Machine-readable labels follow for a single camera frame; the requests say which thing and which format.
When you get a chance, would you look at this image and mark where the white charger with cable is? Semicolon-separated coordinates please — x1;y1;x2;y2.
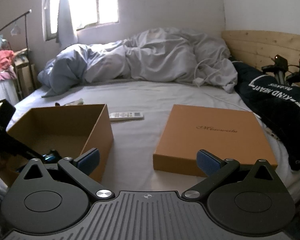
192;59;228;87

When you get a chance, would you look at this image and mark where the window with frame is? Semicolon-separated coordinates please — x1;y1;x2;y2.
42;0;119;41

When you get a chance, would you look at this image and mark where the black clothes rack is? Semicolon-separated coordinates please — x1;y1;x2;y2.
0;9;36;89

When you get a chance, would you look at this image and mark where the grey bed sheet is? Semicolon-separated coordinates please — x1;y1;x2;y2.
0;78;300;205

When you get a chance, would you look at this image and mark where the black printed garment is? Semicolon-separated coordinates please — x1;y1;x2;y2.
233;62;300;171

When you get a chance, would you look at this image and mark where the white remote control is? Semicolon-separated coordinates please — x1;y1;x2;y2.
109;112;144;121

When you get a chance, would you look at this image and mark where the cardboard box by rack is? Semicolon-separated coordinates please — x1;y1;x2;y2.
17;64;38;98

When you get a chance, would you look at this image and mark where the grey crumpled duvet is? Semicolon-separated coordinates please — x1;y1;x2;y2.
38;27;237;97

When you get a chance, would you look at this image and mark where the orange box lid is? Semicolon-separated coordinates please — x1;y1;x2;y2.
153;105;277;177

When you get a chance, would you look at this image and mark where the green flat packet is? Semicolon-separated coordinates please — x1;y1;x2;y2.
64;98;84;106

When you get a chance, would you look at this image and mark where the black device with red light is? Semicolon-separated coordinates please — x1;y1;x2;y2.
261;55;288;85

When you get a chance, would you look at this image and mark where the open brown cardboard box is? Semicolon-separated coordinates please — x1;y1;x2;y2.
7;104;114;182

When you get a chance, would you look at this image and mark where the white radiator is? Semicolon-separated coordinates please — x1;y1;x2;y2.
0;79;19;105

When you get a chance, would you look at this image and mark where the pile of red clothes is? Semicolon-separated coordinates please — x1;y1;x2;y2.
0;50;17;81

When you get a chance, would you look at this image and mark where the white curtain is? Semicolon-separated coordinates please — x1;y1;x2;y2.
56;0;78;50

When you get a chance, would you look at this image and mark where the wooden headboard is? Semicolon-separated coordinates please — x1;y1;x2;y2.
222;30;300;72

